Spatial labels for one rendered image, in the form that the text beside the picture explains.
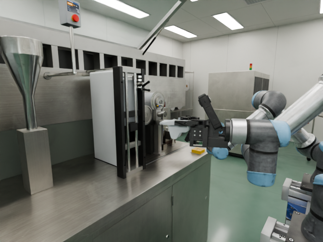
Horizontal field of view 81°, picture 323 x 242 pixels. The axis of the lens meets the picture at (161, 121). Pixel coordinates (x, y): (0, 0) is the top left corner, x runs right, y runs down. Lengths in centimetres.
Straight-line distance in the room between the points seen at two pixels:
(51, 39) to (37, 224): 91
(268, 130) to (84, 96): 107
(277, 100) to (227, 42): 495
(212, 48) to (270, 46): 153
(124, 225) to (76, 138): 66
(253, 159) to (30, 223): 74
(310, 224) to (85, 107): 125
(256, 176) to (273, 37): 520
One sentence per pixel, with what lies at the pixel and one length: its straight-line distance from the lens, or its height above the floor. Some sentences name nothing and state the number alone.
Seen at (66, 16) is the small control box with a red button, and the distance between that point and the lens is 98.
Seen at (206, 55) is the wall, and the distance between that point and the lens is 617.
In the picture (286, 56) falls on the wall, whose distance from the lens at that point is 558.
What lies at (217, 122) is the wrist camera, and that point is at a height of 124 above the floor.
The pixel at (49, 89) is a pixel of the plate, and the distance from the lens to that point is 124.
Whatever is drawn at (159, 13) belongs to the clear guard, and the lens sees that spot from 149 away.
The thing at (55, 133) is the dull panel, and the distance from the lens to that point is 127.
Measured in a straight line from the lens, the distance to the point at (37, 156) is 97.
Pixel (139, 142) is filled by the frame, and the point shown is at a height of 106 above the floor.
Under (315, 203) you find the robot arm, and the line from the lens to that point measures 89.
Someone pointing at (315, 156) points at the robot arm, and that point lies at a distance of 138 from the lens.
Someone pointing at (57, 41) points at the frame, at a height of 160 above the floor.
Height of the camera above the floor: 134
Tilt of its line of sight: 10 degrees down
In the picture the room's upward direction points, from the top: straight up
